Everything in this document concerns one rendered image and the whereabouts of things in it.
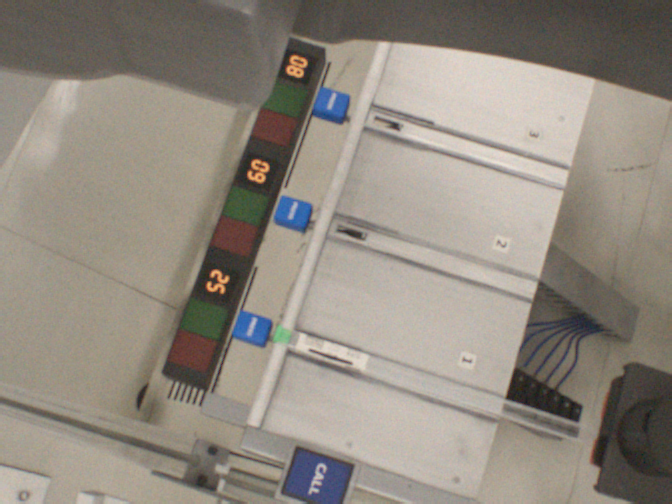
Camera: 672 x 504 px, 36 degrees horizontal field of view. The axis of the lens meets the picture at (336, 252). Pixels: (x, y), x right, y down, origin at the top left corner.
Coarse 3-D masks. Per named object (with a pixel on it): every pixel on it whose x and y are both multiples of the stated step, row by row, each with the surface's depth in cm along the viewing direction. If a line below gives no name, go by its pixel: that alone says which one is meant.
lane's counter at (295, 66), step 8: (288, 56) 97; (296, 56) 97; (304, 56) 97; (312, 56) 97; (288, 64) 97; (296, 64) 97; (304, 64) 97; (312, 64) 97; (280, 72) 96; (288, 72) 96; (296, 72) 96; (304, 72) 96; (312, 72) 96; (296, 80) 96; (304, 80) 96
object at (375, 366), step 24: (288, 336) 86; (384, 360) 85; (408, 384) 85; (432, 384) 85; (456, 384) 85; (480, 408) 85; (504, 408) 85; (528, 408) 85; (552, 432) 85; (576, 432) 85
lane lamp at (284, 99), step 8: (280, 88) 96; (288, 88) 96; (296, 88) 96; (272, 96) 96; (280, 96) 96; (288, 96) 96; (296, 96) 96; (304, 96) 96; (264, 104) 96; (272, 104) 96; (280, 104) 96; (288, 104) 96; (296, 104) 96; (280, 112) 95; (288, 112) 95; (296, 112) 95
